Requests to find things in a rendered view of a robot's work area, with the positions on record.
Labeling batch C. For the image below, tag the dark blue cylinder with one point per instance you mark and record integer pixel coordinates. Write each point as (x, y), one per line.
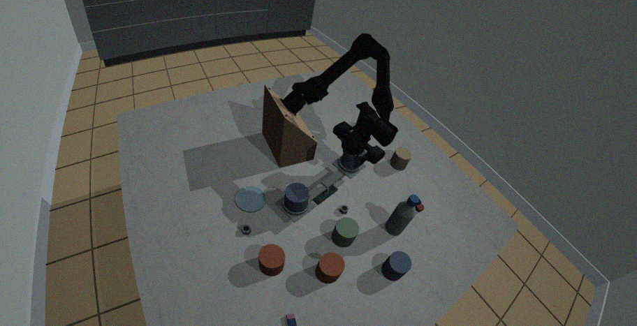
(296, 197)
(351, 162)
(396, 266)

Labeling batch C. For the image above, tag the tan cylinder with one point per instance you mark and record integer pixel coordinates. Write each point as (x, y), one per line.
(400, 158)

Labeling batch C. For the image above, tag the green cylinder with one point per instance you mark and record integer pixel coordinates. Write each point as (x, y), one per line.
(345, 231)

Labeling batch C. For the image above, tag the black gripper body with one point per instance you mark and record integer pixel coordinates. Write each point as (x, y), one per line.
(373, 154)

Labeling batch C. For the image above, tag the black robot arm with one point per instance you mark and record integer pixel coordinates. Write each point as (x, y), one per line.
(315, 89)

